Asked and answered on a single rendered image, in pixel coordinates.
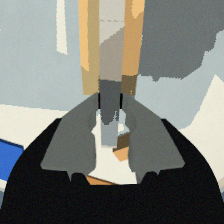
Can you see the small tan wooden block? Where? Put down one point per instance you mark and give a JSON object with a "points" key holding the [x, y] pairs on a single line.
{"points": [[121, 152]]}

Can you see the blue flat rectangular slab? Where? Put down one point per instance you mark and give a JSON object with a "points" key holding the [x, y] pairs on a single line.
{"points": [[9, 154]]}

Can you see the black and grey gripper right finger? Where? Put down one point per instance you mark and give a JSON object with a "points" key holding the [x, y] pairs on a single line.
{"points": [[156, 145]]}

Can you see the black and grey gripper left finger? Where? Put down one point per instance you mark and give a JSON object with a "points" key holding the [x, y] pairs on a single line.
{"points": [[65, 147]]}

